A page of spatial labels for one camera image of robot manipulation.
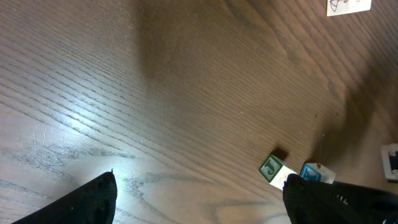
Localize green letter J block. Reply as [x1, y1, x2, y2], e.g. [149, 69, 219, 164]
[259, 154, 296, 190]

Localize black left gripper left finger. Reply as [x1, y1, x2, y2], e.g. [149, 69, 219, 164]
[13, 171, 118, 224]

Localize blue letter X block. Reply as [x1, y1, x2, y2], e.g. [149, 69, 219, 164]
[300, 163, 336, 184]

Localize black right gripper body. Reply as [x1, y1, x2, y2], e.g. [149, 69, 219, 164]
[381, 143, 397, 182]

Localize yellow letter wooden block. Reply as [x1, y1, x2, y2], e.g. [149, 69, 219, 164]
[326, 0, 372, 17]

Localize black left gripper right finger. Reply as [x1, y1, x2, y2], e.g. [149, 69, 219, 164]
[283, 174, 397, 224]

